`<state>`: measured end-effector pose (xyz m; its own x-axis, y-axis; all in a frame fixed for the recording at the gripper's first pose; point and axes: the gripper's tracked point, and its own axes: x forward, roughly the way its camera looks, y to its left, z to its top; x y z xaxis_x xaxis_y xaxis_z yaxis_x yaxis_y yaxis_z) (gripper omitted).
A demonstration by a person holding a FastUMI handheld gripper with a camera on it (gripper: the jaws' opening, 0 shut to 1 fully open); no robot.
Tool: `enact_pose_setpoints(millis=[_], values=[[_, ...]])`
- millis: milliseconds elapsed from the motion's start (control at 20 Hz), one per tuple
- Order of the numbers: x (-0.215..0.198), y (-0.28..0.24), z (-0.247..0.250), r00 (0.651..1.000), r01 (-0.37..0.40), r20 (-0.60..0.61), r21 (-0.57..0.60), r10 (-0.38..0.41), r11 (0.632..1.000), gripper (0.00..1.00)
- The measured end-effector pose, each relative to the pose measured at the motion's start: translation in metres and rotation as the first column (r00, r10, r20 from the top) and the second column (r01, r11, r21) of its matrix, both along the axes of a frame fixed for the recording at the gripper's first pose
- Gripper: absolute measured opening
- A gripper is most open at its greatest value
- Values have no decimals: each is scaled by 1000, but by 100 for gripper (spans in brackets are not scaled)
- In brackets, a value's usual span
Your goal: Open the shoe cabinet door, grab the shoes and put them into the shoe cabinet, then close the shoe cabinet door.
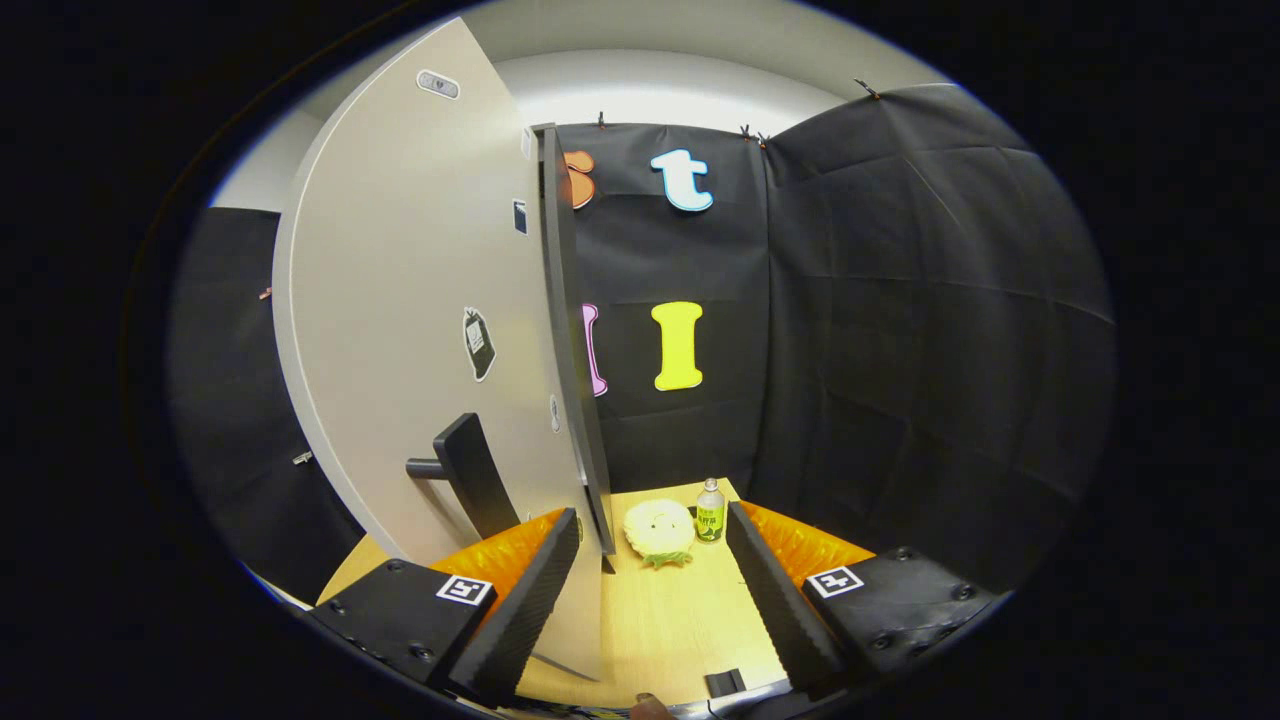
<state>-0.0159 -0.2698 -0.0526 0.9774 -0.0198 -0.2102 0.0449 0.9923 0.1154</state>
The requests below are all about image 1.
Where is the grey shoe cabinet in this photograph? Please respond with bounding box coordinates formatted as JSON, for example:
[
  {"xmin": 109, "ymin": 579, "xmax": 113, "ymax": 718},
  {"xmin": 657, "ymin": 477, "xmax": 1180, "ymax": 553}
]
[{"xmin": 535, "ymin": 122, "xmax": 617, "ymax": 576}]

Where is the black door handle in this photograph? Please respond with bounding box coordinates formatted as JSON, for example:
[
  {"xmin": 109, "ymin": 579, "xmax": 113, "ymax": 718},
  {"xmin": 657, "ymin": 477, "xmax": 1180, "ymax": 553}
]
[{"xmin": 405, "ymin": 412, "xmax": 523, "ymax": 541}]

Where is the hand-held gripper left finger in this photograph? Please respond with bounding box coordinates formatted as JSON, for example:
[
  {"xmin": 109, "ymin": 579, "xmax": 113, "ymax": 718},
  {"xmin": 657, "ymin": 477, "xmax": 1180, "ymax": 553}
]
[{"xmin": 306, "ymin": 507, "xmax": 583, "ymax": 709}]

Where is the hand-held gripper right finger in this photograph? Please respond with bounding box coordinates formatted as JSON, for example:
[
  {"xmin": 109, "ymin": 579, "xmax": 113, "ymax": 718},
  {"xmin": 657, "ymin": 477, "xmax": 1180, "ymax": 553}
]
[{"xmin": 725, "ymin": 500, "xmax": 1009, "ymax": 696}]

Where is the black backdrop cloth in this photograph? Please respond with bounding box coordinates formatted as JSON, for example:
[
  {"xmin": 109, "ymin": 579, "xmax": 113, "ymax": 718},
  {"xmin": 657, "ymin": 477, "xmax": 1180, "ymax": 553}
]
[{"xmin": 168, "ymin": 85, "xmax": 1118, "ymax": 606}]

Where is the pale yellow plush toy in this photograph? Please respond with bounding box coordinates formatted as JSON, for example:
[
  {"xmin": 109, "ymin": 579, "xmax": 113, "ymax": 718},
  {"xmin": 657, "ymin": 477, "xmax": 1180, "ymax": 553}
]
[{"xmin": 622, "ymin": 498, "xmax": 697, "ymax": 571}]

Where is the green label bottle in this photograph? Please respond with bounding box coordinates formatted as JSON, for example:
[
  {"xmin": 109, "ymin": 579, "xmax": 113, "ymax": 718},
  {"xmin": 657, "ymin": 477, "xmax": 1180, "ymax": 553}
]
[{"xmin": 695, "ymin": 477, "xmax": 728, "ymax": 545}]

